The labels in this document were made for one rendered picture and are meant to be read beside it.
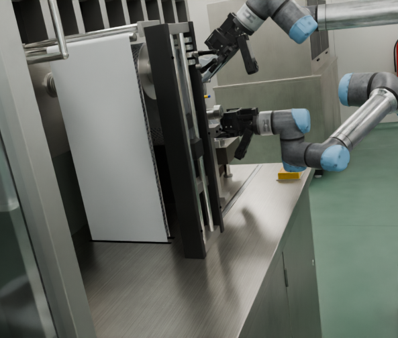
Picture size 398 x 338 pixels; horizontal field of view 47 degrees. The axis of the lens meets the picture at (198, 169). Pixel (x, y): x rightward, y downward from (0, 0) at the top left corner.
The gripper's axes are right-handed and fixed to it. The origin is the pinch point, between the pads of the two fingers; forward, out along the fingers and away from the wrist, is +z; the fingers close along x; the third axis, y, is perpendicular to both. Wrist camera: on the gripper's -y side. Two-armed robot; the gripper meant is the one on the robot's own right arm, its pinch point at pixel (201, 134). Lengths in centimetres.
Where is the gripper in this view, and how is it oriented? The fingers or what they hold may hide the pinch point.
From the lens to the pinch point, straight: 152.8
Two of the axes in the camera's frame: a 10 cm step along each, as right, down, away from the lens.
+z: -9.2, 0.4, 3.8
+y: -1.5, -9.5, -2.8
